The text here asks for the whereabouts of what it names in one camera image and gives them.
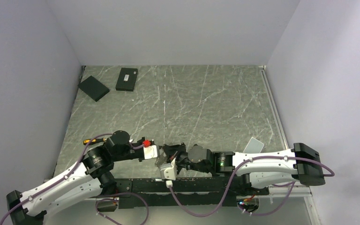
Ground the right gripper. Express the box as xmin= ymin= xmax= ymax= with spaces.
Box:
xmin=163 ymin=142 xmax=210 ymax=173

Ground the large beaded keyring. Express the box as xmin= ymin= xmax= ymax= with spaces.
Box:
xmin=155 ymin=153 xmax=167 ymax=168

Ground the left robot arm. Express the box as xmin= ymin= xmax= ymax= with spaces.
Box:
xmin=0 ymin=130 xmax=160 ymax=225

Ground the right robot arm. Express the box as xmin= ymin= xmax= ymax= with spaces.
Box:
xmin=158 ymin=143 xmax=326 ymax=195

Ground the black box with label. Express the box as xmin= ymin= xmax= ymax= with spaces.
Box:
xmin=115 ymin=67 xmax=138 ymax=91

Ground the translucent plastic card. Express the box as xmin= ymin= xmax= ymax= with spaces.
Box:
xmin=243 ymin=137 xmax=264 ymax=154

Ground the plain black box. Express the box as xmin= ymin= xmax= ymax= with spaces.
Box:
xmin=78 ymin=76 xmax=110 ymax=102

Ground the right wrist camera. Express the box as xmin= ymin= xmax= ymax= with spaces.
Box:
xmin=159 ymin=159 xmax=177 ymax=188

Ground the yellow handled screwdriver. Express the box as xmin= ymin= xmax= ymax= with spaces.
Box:
xmin=83 ymin=138 xmax=107 ymax=145

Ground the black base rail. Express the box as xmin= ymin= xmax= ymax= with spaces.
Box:
xmin=97 ymin=175 xmax=269 ymax=209

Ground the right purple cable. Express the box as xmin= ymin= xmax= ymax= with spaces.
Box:
xmin=167 ymin=155 xmax=336 ymax=218

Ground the aluminium frame rail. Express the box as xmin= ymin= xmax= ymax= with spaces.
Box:
xmin=30 ymin=179 xmax=319 ymax=225

